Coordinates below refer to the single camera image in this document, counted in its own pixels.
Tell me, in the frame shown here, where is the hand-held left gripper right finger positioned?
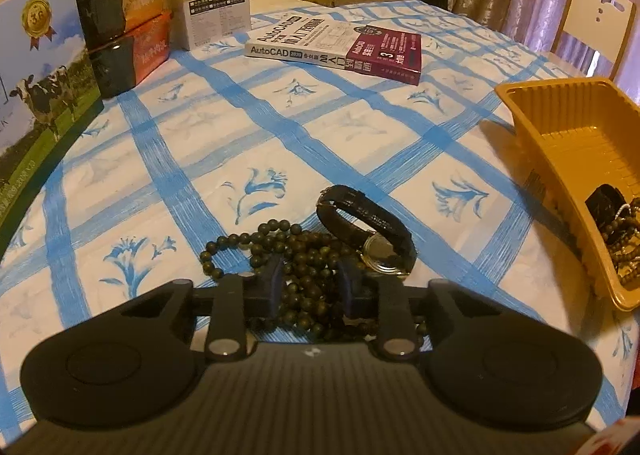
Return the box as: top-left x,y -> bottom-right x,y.
336,259 -> 502,362

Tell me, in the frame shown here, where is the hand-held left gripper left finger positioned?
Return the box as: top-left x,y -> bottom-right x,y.
120,254 -> 284,364

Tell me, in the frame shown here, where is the yellow plastic tray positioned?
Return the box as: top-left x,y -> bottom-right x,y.
494,77 -> 640,312

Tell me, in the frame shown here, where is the black strap wristwatch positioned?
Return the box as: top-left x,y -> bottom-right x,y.
316,184 -> 419,282

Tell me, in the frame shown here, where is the black and red food box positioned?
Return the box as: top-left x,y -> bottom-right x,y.
89,12 -> 174,99

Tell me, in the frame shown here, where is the brown bead bracelet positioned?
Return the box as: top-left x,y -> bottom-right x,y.
607,214 -> 640,287

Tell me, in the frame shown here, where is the white wooden chair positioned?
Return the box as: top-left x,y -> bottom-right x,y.
549,0 -> 637,82

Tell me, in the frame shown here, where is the cow print carton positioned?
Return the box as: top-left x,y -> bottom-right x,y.
0,0 -> 105,248

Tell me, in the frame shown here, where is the dark green bead necklace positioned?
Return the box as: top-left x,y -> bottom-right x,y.
199,218 -> 431,344

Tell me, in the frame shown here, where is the blue checked tablecloth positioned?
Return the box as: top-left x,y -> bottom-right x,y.
0,0 -> 640,442

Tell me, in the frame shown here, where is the thick paperback book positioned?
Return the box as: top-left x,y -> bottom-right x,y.
244,14 -> 423,86

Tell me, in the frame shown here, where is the black band bracelet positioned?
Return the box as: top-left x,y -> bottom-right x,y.
584,183 -> 631,232

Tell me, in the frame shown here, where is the black and orange food box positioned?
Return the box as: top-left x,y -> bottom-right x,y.
74,0 -> 169,44

